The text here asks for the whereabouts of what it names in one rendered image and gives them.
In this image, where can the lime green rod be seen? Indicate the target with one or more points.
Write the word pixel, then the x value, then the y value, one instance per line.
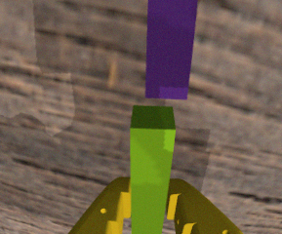
pixel 152 138

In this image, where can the purple rod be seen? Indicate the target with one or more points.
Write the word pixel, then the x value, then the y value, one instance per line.
pixel 169 46

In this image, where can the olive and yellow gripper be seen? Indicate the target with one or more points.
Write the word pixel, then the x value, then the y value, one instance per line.
pixel 191 211

